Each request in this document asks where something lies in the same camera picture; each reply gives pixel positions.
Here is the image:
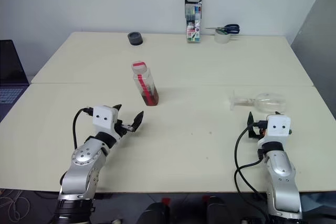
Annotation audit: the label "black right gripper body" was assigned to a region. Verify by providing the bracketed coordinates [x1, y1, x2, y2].
[248, 121, 268, 140]

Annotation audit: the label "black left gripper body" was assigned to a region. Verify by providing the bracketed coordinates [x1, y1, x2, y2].
[113, 119, 134, 141]

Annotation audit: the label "clear wine glass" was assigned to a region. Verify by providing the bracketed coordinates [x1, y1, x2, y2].
[229, 90, 288, 113]

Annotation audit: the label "plastic bottle with red liquid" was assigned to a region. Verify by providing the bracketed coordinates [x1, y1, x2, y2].
[133, 67, 160, 107]

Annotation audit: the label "white bottle cap red tape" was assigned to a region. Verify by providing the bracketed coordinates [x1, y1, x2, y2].
[130, 61, 146, 74]

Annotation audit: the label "dark round lid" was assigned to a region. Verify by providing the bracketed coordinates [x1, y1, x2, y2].
[127, 31, 144, 46]

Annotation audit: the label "grey partition panel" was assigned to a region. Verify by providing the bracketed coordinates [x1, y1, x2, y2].
[288, 0, 336, 124]

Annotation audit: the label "white tape roll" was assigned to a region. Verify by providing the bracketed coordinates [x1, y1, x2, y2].
[214, 29, 231, 44]

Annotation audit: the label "dark rounded shape red mark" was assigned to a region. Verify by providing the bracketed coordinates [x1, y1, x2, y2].
[137, 197, 171, 224]

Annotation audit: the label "dark laptop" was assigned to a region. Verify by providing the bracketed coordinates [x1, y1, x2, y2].
[0, 39, 30, 124]

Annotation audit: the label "marker pen set box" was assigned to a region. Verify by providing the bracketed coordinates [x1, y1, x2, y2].
[184, 0, 202, 44]

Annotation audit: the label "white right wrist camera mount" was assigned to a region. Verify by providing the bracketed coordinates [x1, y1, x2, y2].
[264, 114, 292, 138]

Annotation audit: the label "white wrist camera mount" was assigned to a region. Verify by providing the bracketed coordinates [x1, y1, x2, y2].
[92, 105, 118, 132]
[264, 114, 292, 138]

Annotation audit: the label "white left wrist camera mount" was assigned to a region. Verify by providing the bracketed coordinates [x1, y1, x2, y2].
[92, 105, 118, 132]

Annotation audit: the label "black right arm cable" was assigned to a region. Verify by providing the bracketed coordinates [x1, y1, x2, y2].
[234, 120, 269, 211]

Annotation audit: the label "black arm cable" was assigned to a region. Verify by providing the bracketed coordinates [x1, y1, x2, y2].
[234, 120, 269, 211]
[72, 106, 93, 151]

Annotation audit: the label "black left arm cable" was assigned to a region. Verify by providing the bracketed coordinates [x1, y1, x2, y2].
[72, 106, 93, 151]

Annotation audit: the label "blue handled scissors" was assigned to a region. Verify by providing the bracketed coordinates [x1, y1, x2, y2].
[205, 24, 240, 35]

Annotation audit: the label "thin white floor cable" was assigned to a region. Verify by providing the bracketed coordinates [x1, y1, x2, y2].
[0, 188, 31, 222]

